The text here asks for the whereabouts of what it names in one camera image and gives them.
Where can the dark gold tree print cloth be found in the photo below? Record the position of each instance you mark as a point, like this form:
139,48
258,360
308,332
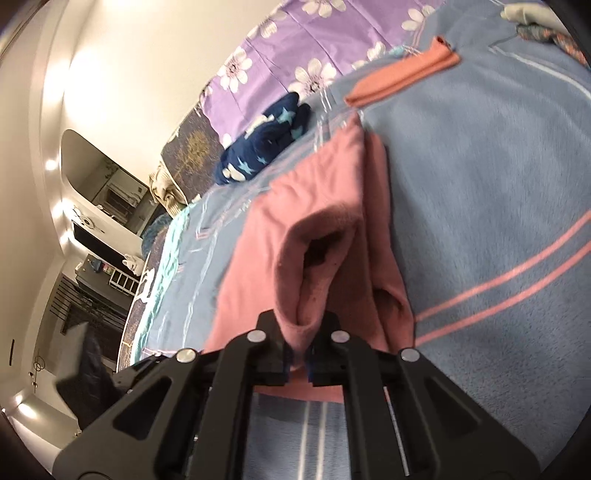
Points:
194,147

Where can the beige striped cloth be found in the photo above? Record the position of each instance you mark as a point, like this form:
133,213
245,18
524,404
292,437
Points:
164,189

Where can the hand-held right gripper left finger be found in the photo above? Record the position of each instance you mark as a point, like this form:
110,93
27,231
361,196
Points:
272,364

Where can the pink garment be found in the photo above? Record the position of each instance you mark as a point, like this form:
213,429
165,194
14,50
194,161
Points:
286,212

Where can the blue-grey striped bed blanket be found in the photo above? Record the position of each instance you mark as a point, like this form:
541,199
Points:
485,184

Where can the orange folded garment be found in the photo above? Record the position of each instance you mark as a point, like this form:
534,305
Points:
397,74

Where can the blue knitted cloth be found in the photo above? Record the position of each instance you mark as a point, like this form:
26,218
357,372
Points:
152,233

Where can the navy star print fleece blanket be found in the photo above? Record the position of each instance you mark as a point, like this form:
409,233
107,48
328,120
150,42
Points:
258,143

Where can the white grid shelf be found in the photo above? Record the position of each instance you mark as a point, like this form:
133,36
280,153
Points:
123,281

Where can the purple floral pillow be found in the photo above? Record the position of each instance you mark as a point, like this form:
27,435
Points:
277,87

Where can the multicolour patterned cloth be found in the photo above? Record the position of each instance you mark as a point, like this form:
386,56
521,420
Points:
554,39

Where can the black flat screen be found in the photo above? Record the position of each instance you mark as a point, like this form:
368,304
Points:
101,244

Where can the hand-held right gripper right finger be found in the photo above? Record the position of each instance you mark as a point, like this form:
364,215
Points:
323,369

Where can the teal patterned bed sheet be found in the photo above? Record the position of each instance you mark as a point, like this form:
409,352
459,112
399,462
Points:
159,286

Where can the dark slatted cabinet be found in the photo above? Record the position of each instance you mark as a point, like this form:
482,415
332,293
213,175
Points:
78,314

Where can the white grey cloth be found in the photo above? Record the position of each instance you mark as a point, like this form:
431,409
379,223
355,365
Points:
526,13

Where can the arched wall mirror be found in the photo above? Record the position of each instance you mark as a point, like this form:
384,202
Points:
92,170

